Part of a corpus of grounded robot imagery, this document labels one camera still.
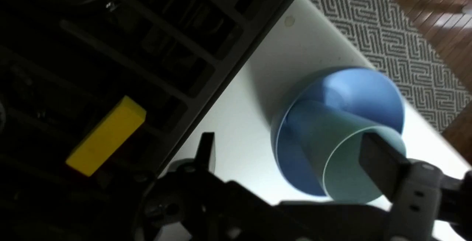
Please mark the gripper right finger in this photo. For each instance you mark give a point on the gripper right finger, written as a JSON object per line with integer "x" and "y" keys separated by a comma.
{"x": 383, "y": 163}

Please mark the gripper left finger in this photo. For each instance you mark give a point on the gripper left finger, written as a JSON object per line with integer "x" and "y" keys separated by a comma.
{"x": 191, "y": 196}

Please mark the pale teal plastic cup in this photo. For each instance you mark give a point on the pale teal plastic cup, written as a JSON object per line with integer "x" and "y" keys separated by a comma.
{"x": 324, "y": 141}

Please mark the blue bowl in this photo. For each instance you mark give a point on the blue bowl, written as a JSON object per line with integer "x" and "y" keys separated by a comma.
{"x": 354, "y": 90}

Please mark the yellow sponge block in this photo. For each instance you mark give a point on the yellow sponge block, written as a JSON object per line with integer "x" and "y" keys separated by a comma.
{"x": 107, "y": 136}

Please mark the grey patterned rug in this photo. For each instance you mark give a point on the grey patterned rug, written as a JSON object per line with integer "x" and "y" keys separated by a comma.
{"x": 398, "y": 38}

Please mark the black dish rack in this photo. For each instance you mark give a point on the black dish rack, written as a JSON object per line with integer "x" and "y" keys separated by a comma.
{"x": 110, "y": 42}

